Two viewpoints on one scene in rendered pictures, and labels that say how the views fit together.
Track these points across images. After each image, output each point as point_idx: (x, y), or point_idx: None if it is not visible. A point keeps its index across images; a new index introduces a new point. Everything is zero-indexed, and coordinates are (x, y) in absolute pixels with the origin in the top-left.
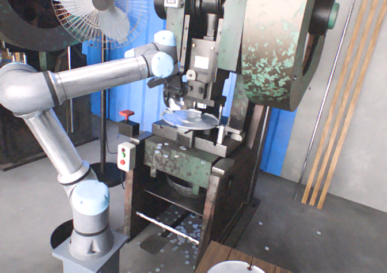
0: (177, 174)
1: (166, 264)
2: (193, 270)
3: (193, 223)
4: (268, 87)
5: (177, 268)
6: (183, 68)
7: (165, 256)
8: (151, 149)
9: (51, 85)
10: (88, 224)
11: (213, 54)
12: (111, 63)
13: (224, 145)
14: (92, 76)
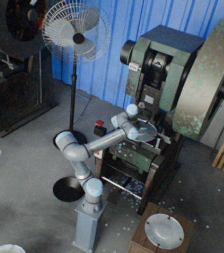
0: (130, 161)
1: (120, 207)
2: (136, 212)
3: (134, 180)
4: (186, 135)
5: (126, 210)
6: (137, 101)
7: (119, 202)
8: (114, 145)
9: (89, 153)
10: (94, 199)
11: (157, 97)
12: (110, 136)
13: (159, 148)
14: (103, 145)
